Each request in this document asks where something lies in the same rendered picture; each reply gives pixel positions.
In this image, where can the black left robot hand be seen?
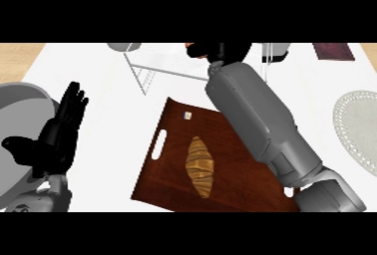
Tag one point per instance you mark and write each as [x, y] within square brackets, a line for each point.
[58, 139]

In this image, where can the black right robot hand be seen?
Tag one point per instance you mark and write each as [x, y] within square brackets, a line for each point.
[224, 50]

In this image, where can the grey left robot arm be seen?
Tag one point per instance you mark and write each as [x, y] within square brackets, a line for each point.
[44, 197]

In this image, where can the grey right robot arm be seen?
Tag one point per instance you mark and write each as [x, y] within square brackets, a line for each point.
[261, 126]

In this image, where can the striped yellow brown squash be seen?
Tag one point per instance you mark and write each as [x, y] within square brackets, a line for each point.
[200, 166]

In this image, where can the brown wooden tray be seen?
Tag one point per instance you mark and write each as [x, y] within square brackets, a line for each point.
[236, 186]

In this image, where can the grey and black appliance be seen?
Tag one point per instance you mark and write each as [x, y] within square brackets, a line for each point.
[276, 51]

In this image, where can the grey round bowl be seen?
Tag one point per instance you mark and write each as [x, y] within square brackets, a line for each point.
[124, 46]

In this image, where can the dark maroon flat board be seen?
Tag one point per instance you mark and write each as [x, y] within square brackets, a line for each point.
[333, 50]

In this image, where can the pale round woven placemat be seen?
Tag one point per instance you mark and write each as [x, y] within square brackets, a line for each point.
[359, 127]

